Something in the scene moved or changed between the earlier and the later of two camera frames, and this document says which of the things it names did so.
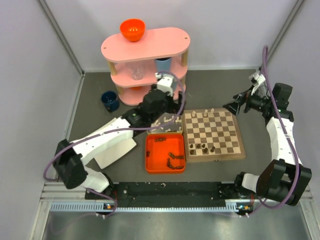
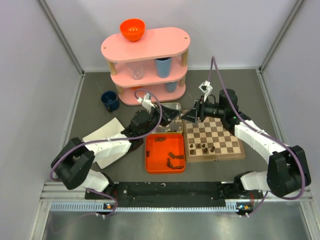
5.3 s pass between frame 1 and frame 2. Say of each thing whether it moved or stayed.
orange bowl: stayed
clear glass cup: stayed
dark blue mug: stayed
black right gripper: moved
